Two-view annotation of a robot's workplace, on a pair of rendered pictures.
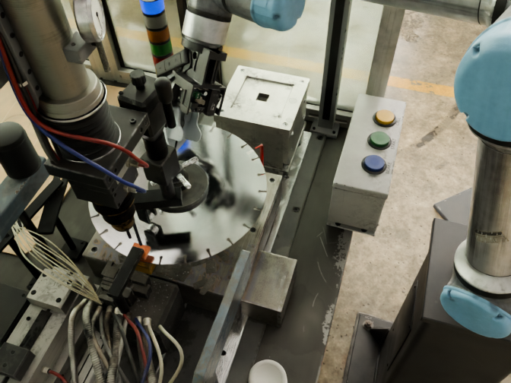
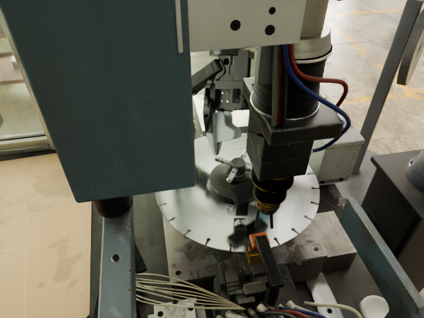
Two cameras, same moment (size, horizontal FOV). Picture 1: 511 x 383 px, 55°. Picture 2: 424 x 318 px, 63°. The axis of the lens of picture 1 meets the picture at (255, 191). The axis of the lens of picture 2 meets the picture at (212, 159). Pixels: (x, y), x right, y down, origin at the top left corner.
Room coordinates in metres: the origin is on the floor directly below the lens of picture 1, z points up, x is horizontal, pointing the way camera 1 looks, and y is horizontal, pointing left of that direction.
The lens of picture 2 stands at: (0.17, 0.44, 1.45)
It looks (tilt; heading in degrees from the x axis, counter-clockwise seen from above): 42 degrees down; 330
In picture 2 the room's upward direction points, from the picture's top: straight up
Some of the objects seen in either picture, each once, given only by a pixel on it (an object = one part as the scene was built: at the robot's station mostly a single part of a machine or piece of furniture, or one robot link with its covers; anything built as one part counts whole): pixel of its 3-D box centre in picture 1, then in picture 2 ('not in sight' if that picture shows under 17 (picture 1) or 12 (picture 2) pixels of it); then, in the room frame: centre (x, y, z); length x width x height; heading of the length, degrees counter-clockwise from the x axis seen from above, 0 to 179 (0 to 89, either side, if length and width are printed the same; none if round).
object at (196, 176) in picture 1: (177, 182); (236, 176); (0.58, 0.14, 0.96); 0.11 x 0.11 x 0.03
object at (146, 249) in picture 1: (131, 276); (265, 267); (0.39, 0.21, 0.95); 0.10 x 0.03 x 0.07; 161
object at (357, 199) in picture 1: (366, 163); (317, 133); (0.73, -0.25, 0.82); 0.28 x 0.11 x 0.15; 161
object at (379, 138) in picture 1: (379, 140); not in sight; (0.72, -0.27, 0.90); 0.04 x 0.04 x 0.02
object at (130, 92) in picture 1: (151, 131); not in sight; (0.50, 0.14, 1.17); 0.06 x 0.05 x 0.20; 152
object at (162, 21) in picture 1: (154, 17); not in sight; (0.88, 0.19, 1.11); 0.05 x 0.04 x 0.03; 71
